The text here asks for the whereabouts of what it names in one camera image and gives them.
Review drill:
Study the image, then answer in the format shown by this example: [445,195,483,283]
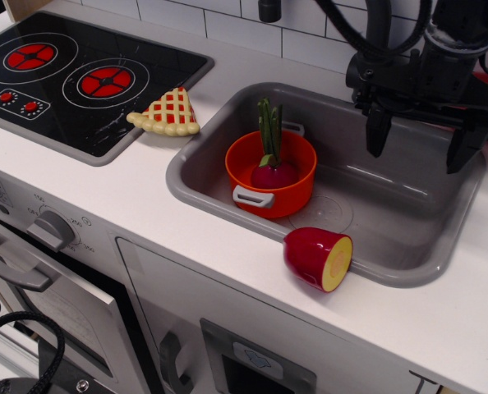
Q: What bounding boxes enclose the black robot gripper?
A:
[346,50,488,174]

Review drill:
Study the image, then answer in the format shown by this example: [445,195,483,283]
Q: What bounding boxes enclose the purple toy beet green stalks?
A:
[251,98,298,190]

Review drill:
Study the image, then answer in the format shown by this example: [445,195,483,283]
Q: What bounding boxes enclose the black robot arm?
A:
[347,1,488,173]

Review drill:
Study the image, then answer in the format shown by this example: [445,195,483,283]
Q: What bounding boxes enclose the grey plastic sink basin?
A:
[166,83,486,287]

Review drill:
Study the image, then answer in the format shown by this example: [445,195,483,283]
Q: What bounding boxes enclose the red halved toy apple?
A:
[283,227,353,293]

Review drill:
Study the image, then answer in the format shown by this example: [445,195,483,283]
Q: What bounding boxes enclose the toy lattice pie slice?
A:
[126,86,200,137]

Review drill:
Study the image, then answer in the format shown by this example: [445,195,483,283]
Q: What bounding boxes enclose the grey dishwasher panel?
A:
[200,318,317,393]

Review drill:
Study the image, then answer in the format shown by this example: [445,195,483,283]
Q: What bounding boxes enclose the black toy stove top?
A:
[0,11,214,167]

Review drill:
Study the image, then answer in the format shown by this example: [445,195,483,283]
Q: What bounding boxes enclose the grey oven knob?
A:
[26,210,76,252]

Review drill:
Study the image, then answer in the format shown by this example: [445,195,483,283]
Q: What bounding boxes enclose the toy oven door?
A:
[0,223,163,393]

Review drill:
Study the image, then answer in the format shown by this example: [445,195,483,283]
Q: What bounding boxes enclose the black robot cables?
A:
[313,0,434,58]

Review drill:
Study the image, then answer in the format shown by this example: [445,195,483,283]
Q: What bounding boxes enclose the orange toy pot grey handles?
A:
[225,131,317,218]

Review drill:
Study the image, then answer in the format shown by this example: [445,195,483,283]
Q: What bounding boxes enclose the grey cabinet door handle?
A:
[159,332,194,394]

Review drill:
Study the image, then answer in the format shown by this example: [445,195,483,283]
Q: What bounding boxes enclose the grey oven door handle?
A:
[0,227,52,293]

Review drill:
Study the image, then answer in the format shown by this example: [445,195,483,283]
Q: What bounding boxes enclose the black braided cable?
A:
[0,310,66,394]

